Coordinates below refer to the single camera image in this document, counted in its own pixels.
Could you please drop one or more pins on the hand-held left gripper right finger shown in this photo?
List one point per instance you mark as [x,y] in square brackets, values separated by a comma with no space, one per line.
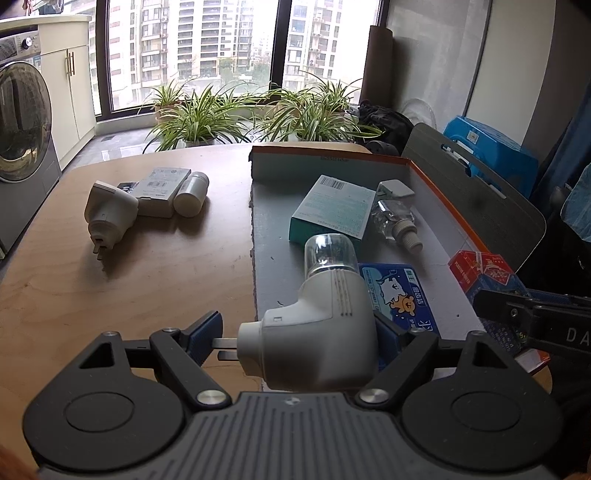
[385,339]

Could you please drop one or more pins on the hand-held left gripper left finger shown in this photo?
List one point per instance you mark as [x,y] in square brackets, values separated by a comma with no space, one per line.
[207,339]

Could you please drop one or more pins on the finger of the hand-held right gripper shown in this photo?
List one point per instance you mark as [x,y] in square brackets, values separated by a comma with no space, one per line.
[503,307]

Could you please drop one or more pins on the blue playing card box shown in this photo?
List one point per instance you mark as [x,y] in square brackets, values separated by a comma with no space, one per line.
[496,282]

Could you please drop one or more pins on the white plug-in device clear bottle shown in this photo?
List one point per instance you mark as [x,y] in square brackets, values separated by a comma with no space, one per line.
[323,332]

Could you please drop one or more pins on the orange-rimmed cardboard box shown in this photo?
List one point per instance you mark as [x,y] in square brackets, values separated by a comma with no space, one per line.
[277,230]

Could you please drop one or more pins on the teal carton box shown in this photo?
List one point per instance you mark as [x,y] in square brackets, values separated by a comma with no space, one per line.
[332,207]

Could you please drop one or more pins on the blue cartoon card pack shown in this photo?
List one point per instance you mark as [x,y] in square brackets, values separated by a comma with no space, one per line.
[397,295]

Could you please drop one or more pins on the red playing card box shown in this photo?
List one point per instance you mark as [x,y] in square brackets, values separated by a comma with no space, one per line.
[480,264]

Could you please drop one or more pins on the clear bottle white cap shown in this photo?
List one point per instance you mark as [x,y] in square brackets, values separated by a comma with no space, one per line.
[392,221]

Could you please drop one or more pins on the white cylindrical bottle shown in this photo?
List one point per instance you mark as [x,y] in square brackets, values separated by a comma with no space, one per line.
[191,196]

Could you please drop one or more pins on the white power adapter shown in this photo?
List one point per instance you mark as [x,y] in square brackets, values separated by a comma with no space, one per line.
[395,189]

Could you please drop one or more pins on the white barcode carton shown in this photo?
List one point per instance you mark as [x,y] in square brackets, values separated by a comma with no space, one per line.
[161,194]

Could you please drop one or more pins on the blue plastic stool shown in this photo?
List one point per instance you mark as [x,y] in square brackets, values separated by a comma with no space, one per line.
[494,147]

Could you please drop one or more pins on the black dumbbell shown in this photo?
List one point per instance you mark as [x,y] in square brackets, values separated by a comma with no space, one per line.
[383,148]

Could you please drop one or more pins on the white fan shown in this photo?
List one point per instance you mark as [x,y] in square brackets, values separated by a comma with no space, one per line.
[420,110]

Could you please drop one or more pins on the black bag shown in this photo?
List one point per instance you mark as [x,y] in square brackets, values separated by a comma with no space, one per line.
[385,120]

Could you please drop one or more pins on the group of potted spider plants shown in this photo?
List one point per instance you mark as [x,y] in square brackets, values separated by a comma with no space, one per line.
[198,120]

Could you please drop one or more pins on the grey washing machine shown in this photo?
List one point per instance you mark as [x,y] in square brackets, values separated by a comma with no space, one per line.
[23,138]

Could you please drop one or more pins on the brown rolled mat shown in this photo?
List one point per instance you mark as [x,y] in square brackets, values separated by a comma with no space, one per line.
[376,64]

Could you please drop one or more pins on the white cabinet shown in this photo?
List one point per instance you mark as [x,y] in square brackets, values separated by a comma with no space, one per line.
[69,92]

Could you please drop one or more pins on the grey wall pipe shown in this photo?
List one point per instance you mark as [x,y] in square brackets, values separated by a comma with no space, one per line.
[480,46]

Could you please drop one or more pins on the dark window frame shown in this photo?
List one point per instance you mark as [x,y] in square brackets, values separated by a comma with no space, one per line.
[281,41]

